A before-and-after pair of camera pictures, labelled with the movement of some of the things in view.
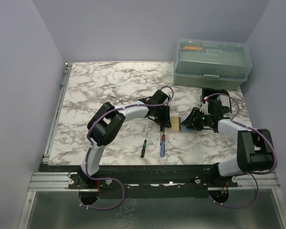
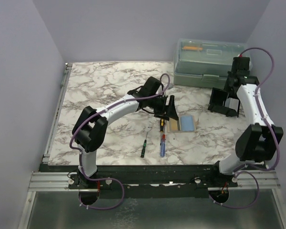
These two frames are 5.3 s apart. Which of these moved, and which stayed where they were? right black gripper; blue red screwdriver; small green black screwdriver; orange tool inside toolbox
Moved: right black gripper
Stayed: blue red screwdriver; small green black screwdriver; orange tool inside toolbox
